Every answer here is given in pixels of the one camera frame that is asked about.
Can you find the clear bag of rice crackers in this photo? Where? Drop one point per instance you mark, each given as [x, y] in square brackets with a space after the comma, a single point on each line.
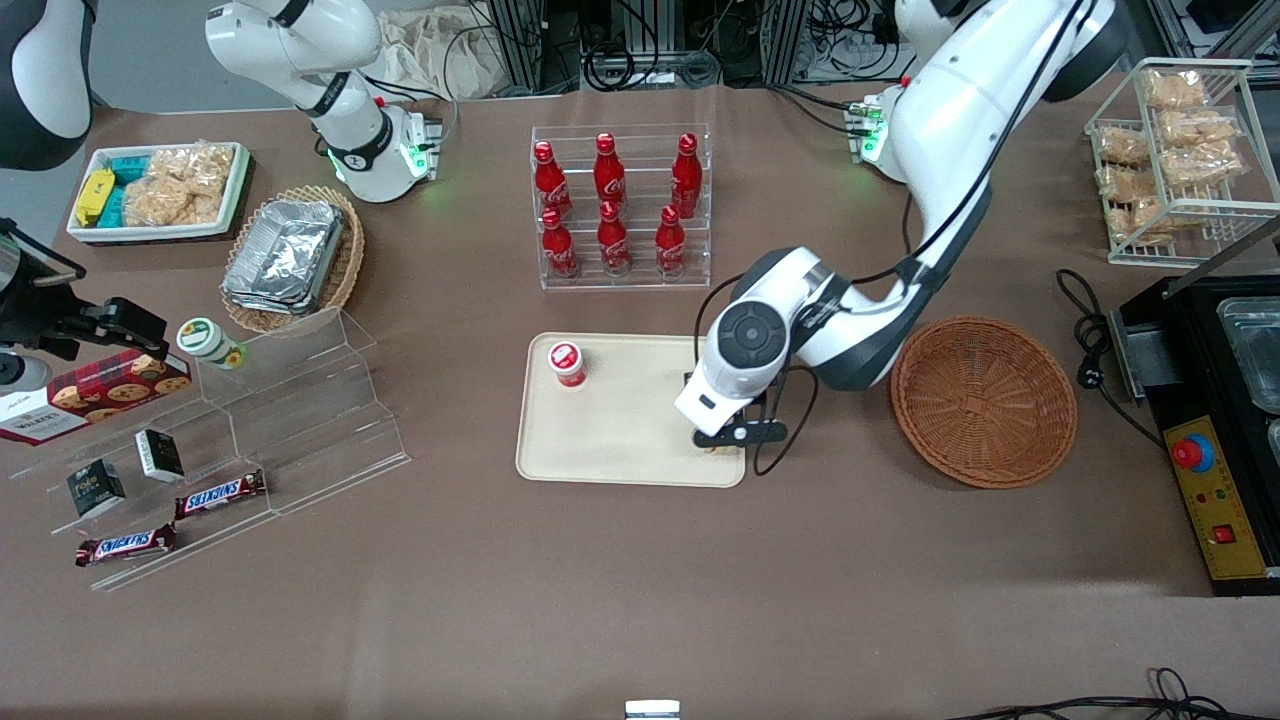
[210, 175]
[155, 195]

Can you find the aluminium frame post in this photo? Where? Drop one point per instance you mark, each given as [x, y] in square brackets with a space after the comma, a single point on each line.
[788, 40]
[520, 40]

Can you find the red rocker switch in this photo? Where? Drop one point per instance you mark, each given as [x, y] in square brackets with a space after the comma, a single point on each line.
[1224, 534]

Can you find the brown Snickers bar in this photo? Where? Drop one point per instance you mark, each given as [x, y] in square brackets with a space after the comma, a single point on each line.
[220, 494]
[125, 545]

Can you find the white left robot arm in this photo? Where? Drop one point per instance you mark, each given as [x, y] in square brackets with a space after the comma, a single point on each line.
[960, 110]

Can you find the clear acrylic bottle rack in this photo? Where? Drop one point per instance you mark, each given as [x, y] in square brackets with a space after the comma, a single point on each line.
[640, 270]

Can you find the small black box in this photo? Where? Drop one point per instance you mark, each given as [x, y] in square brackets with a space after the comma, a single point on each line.
[96, 488]
[160, 455]

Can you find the red emergency stop button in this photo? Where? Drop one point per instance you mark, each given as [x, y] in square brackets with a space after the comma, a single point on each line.
[1190, 453]

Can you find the white cup with green lid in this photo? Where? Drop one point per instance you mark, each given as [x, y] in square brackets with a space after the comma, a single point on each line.
[205, 338]

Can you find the white cup with red lid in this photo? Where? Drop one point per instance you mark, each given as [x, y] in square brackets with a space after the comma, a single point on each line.
[567, 362]

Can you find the small white box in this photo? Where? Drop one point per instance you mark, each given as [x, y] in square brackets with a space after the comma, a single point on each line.
[652, 710]

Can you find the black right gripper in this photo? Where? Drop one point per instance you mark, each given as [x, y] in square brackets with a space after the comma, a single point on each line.
[32, 312]

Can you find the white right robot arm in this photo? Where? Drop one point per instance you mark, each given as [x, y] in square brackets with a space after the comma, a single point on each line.
[350, 130]

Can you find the oval light wicker basket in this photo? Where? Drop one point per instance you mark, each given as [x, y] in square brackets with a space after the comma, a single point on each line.
[345, 260]

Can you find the white plastic crate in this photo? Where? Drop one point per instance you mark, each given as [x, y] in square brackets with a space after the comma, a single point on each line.
[80, 232]

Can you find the dark left wrist camera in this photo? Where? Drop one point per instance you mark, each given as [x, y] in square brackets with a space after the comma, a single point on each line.
[740, 433]

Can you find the grey metal bar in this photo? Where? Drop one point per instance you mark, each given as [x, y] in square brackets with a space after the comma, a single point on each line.
[1225, 255]

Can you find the red Coca-Cola bottle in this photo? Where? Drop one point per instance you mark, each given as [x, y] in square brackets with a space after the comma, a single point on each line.
[551, 185]
[609, 175]
[686, 180]
[671, 245]
[559, 250]
[614, 245]

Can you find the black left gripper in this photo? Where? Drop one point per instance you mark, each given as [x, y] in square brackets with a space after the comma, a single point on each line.
[760, 398]

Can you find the red cookie box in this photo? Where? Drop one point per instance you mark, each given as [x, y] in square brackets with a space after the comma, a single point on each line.
[90, 395]

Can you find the yellow snack packet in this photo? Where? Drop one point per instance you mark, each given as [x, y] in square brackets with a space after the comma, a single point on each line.
[95, 195]

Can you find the black appliance with yellow panel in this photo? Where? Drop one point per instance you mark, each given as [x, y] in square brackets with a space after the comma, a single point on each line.
[1200, 400]

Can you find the steel appliance pan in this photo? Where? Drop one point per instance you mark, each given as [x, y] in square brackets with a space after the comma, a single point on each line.
[1255, 350]

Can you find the clear acrylic stepped shelf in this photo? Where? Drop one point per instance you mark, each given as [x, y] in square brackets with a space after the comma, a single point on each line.
[320, 430]

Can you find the clear bag of fried snacks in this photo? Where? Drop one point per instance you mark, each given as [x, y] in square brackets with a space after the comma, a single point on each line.
[1200, 128]
[1128, 183]
[1205, 165]
[1135, 222]
[1175, 88]
[1122, 145]

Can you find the beige plastic tray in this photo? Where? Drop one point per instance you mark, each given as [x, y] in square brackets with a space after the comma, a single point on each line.
[630, 430]

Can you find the round brown wicker basket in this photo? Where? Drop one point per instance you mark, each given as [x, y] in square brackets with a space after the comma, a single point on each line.
[985, 400]

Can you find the stack of foil containers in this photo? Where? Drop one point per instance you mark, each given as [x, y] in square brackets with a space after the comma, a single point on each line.
[285, 255]

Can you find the beige cloth bag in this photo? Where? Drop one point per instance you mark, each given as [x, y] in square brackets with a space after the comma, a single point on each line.
[440, 55]

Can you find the teal snack packet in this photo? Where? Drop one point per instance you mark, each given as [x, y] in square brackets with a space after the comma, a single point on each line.
[113, 208]
[128, 168]

